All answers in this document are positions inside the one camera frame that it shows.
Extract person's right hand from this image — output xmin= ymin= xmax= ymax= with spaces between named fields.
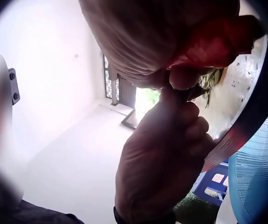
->
xmin=78 ymin=0 xmax=265 ymax=91

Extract person's left hand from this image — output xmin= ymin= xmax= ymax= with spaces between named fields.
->
xmin=114 ymin=87 xmax=219 ymax=224

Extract person's left thumb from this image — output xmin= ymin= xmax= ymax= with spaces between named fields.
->
xmin=146 ymin=87 xmax=191 ymax=123

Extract person's right fingers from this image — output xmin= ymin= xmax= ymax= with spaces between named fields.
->
xmin=169 ymin=15 xmax=265 ymax=70

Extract person's right thumb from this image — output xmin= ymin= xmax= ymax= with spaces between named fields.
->
xmin=169 ymin=66 xmax=198 ymax=91

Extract person's left fingers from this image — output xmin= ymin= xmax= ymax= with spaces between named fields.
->
xmin=183 ymin=102 xmax=219 ymax=162

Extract bunch of green leaves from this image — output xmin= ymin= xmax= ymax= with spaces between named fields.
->
xmin=187 ymin=69 xmax=223 ymax=108

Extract dark doormat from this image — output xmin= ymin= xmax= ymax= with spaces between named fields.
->
xmin=121 ymin=109 xmax=149 ymax=129

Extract dark wooden door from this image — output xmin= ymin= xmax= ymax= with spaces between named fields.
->
xmin=118 ymin=74 xmax=137 ymax=108

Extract blue plastic stool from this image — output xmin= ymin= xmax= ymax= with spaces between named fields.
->
xmin=192 ymin=163 xmax=230 ymax=206

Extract round beige tray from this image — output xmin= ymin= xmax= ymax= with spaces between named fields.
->
xmin=200 ymin=35 xmax=268 ymax=173

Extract lattice window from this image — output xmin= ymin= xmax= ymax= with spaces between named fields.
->
xmin=103 ymin=54 xmax=121 ymax=104

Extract blue plastic mesh basket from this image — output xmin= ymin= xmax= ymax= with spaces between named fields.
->
xmin=227 ymin=92 xmax=268 ymax=224

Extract black wrist band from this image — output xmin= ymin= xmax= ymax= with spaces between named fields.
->
xmin=113 ymin=205 xmax=136 ymax=224

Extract person's body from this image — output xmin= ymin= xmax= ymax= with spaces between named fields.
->
xmin=0 ymin=168 xmax=115 ymax=224

